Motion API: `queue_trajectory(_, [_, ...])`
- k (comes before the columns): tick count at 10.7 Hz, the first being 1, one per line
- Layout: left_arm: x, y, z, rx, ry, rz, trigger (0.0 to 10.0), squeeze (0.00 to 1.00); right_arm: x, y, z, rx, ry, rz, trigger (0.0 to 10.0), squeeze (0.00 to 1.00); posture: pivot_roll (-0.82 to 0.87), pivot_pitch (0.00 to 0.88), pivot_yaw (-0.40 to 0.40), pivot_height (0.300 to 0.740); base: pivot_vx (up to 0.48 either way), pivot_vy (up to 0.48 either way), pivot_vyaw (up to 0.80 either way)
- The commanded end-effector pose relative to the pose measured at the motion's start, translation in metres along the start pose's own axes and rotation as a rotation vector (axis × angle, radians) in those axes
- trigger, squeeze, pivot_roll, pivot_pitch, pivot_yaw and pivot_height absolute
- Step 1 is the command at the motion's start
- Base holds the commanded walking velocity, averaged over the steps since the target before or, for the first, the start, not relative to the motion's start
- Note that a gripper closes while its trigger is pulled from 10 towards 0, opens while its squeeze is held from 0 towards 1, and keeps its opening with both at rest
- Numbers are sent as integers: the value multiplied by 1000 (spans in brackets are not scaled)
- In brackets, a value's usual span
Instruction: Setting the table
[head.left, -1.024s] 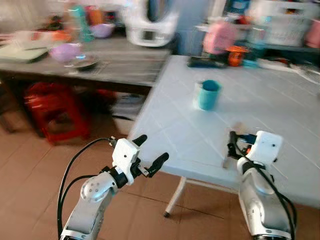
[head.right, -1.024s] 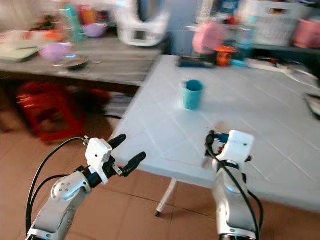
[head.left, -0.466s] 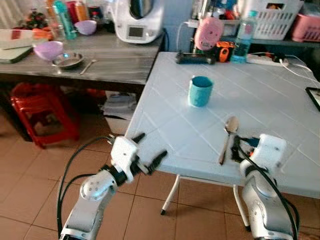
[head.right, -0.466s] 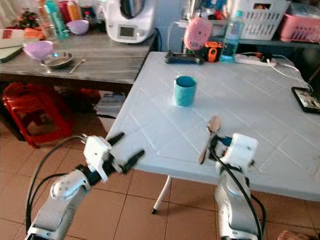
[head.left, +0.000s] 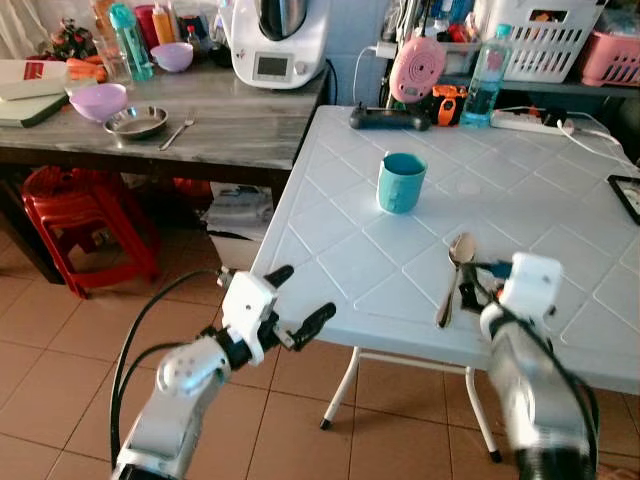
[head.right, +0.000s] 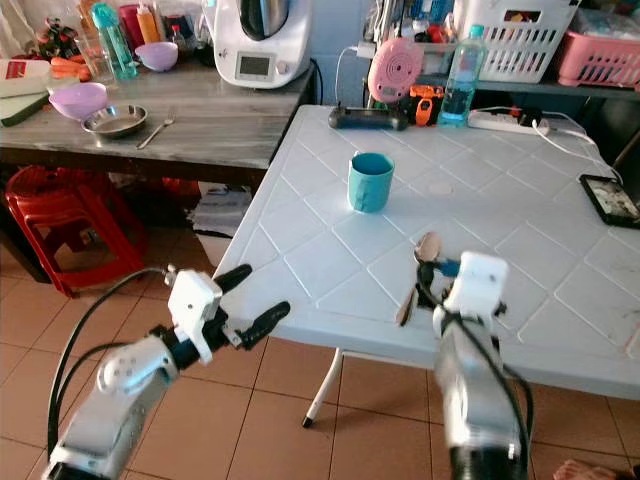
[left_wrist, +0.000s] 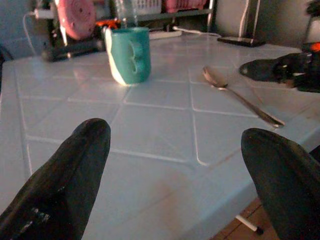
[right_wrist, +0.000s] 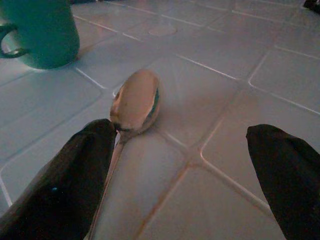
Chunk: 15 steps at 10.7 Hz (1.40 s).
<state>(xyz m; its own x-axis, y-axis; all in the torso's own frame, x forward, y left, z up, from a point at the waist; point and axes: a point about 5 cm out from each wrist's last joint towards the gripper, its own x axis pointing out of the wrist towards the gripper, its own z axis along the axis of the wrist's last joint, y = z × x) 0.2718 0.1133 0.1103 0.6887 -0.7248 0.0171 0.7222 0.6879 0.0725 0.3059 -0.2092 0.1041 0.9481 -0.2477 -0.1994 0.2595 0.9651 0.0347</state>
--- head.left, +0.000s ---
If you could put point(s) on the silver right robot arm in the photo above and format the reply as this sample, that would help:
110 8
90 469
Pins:
535 390

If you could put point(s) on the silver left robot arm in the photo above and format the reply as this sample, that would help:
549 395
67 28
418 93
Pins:
180 400

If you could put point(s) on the white storage box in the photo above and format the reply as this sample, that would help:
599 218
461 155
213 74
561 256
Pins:
238 215

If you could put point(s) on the white plastic folding table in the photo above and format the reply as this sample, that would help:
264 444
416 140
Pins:
520 200

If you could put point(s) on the teal plastic cup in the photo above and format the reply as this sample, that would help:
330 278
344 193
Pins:
401 185

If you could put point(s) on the white power strip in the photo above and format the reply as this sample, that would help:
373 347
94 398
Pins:
525 122

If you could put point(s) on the grey wooden side table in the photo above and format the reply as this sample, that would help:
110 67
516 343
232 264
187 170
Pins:
240 125

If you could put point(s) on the black tablet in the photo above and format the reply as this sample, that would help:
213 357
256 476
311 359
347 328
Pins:
628 197

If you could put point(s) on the orange and black device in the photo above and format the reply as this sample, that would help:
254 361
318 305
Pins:
450 106

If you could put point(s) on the small steel fork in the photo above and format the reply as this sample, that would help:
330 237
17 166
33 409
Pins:
178 133

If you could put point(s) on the black long handheld device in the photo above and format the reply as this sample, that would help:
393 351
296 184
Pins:
390 120

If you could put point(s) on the clear blue water bottle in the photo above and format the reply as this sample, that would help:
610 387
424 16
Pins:
487 85

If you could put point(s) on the steel bowl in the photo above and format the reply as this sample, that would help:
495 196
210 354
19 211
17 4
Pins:
136 123

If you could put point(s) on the red plastic stool stack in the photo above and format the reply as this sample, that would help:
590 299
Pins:
75 225

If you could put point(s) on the pink round fan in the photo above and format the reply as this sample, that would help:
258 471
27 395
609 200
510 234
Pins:
417 68

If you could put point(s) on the white kitchen cooking machine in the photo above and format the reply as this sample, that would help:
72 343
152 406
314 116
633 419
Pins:
280 45

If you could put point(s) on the white plastic basket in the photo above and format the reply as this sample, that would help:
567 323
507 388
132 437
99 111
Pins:
545 40

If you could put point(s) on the pink plastic basket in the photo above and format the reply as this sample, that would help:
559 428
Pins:
612 60

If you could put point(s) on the small purple bowl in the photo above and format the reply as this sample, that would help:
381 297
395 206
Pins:
172 57

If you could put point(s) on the large purple plastic bowl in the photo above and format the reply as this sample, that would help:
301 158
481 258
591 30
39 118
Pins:
98 101

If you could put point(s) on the teal drinking bottle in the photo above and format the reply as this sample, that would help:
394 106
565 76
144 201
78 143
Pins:
131 45

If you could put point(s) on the orange sauce bottle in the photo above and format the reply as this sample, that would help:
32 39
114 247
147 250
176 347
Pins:
163 22

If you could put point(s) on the orange carrots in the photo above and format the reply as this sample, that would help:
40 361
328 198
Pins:
86 69

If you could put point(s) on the green cutting board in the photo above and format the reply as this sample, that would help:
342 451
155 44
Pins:
28 110

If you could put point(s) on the white and red box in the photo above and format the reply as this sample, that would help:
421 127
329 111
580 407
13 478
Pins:
30 77

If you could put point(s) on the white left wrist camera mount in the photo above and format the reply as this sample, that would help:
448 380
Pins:
248 305

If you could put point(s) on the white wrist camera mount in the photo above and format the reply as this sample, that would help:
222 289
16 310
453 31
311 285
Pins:
529 285
248 305

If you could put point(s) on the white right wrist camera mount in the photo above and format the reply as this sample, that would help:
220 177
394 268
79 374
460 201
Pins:
529 285

